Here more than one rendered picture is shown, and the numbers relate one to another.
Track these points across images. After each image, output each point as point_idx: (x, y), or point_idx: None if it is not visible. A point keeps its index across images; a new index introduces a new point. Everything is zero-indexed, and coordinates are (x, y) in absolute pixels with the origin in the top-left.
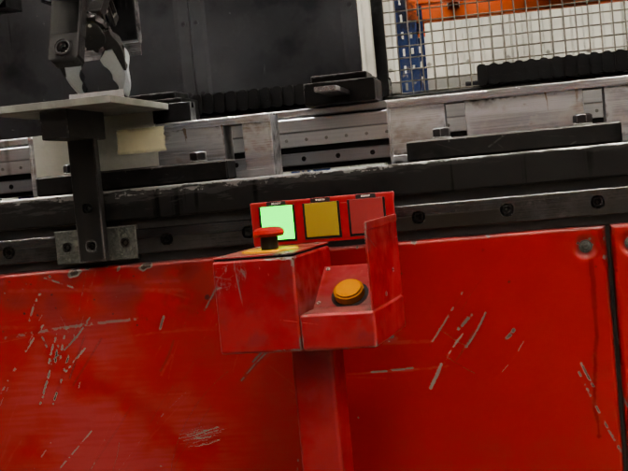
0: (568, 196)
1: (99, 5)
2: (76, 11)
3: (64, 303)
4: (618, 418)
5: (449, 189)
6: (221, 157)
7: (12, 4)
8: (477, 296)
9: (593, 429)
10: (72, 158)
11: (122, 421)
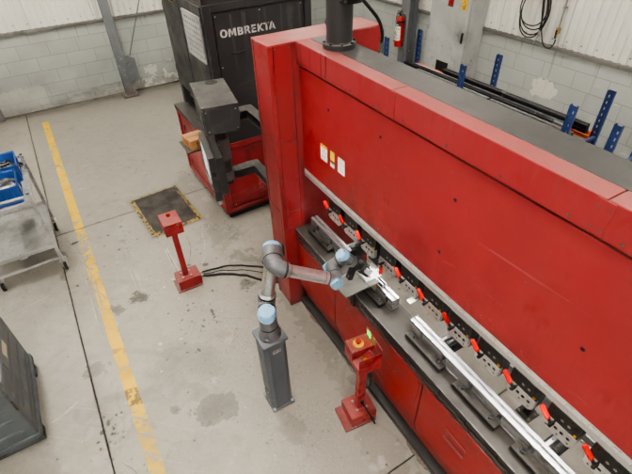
0: (418, 373)
1: (361, 267)
2: (352, 271)
3: (349, 304)
4: (417, 406)
5: (402, 352)
6: (384, 299)
7: None
8: (402, 369)
9: (413, 403)
10: None
11: (354, 326)
